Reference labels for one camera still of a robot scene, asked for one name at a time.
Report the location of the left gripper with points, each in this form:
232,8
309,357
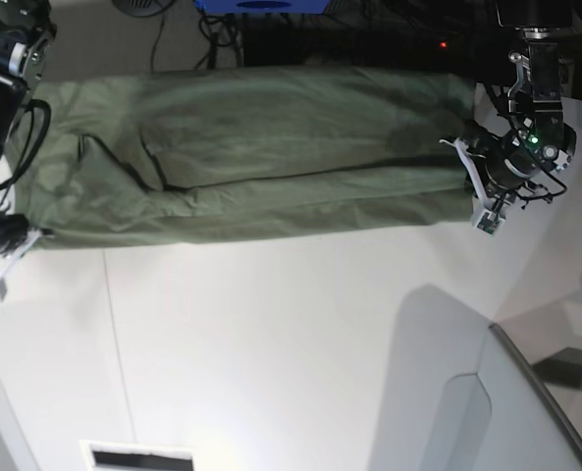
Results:
513,160

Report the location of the green t-shirt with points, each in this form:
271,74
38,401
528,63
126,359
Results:
246,154

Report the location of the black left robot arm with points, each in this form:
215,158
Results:
533,102

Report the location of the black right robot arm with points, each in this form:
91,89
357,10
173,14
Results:
26,32

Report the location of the blue bin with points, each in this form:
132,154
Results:
221,7

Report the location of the grey monitor edge panel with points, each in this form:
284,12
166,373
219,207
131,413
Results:
553,410

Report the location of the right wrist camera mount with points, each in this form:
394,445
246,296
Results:
6,265

